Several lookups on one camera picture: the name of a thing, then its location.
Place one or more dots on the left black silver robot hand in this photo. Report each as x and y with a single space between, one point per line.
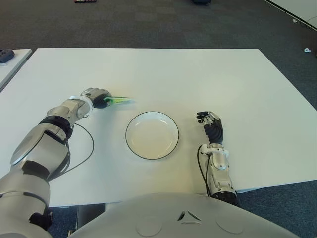
95 95

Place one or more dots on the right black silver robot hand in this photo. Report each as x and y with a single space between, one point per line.
214 131

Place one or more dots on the green white toothpaste tube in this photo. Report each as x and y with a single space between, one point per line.
119 100

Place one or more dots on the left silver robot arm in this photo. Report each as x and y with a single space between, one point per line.
37 148

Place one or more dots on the white plate with black rim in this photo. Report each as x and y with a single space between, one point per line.
152 138

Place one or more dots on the white side table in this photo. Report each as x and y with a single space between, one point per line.
15 63

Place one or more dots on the red dark flat floor object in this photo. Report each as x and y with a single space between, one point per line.
85 1

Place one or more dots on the grey robot torso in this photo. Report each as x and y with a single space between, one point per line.
173 218

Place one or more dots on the dark game controller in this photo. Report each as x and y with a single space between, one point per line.
5 55

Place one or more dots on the dark blue floor object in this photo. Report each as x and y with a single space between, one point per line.
201 1

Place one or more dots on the white table with black edge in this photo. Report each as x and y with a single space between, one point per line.
297 10

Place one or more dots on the grey table frame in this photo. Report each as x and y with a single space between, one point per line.
90 215

